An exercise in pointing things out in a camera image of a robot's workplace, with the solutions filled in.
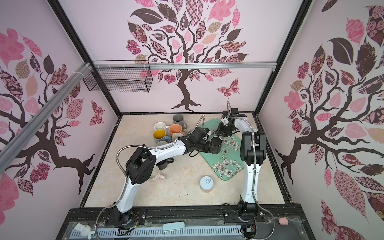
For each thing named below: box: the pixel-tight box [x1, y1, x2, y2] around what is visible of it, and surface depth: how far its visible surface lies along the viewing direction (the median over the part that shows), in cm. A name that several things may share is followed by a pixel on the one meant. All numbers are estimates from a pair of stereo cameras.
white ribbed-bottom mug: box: [154, 122, 170, 131], surface depth 105 cm
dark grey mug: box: [172, 114, 188, 130], surface depth 106 cm
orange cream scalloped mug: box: [169, 123, 186, 136], surface depth 102 cm
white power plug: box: [73, 222, 95, 240], surface depth 69 cm
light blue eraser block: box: [162, 221, 185, 231], surface depth 70 cm
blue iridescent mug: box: [162, 136, 173, 143], surface depth 95 cm
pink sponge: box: [278, 217, 289, 225], surface depth 72 cm
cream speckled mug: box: [155, 141, 169, 147], surface depth 94 cm
